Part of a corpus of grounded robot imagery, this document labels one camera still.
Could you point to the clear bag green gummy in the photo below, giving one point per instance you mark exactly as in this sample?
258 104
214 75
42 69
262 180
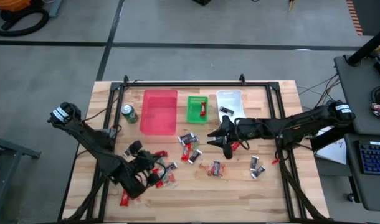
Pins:
195 147

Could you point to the pink plastic bin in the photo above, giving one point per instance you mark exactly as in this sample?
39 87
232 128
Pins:
159 124

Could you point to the grey vacuum wand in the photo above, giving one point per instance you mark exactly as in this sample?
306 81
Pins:
55 7

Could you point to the small red clip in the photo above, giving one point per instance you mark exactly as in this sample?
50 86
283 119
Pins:
275 161

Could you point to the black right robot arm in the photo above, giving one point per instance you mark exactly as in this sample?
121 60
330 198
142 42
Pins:
302 123

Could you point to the white paper sheet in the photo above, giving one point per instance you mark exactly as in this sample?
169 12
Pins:
334 152

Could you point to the black desk leg bar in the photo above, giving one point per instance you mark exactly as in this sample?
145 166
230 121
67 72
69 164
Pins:
330 137

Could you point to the grey keyboard desk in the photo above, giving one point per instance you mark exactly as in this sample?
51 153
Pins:
370 193

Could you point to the red KitKat candy bar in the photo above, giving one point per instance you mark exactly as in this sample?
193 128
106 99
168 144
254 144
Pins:
161 153
203 109
186 152
235 145
124 198
159 184

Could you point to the backlit black keyboard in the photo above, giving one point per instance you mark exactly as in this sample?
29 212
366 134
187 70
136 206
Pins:
375 158

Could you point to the green Sprite can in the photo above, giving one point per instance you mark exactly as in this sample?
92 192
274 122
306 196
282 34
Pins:
130 114

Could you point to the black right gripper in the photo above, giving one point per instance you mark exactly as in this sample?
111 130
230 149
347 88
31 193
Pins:
236 132

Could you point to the black caster wheel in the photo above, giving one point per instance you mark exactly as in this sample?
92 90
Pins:
351 197

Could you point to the white plastic bin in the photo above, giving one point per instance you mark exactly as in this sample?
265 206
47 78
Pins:
230 99

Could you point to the orange shop vacuum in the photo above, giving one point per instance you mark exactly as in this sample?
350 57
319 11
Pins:
12 4

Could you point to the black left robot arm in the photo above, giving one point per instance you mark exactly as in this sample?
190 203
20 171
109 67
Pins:
93 140

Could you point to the grey metal cart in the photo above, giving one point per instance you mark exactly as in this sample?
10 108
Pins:
15 148

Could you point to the green plastic basket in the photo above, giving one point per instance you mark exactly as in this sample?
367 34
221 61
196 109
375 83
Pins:
193 107

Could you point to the grey side desk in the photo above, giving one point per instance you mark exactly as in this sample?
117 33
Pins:
355 93

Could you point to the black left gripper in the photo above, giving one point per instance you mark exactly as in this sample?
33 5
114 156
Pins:
144 161

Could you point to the yellow pointed stick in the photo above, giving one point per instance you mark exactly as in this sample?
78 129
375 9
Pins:
291 4

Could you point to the black hazard-striped mat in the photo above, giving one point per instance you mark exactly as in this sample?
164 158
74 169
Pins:
373 15

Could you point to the black stand foot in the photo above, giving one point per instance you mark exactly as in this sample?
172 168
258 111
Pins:
202 2

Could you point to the black slanted pole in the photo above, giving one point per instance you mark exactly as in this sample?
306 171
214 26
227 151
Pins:
369 46

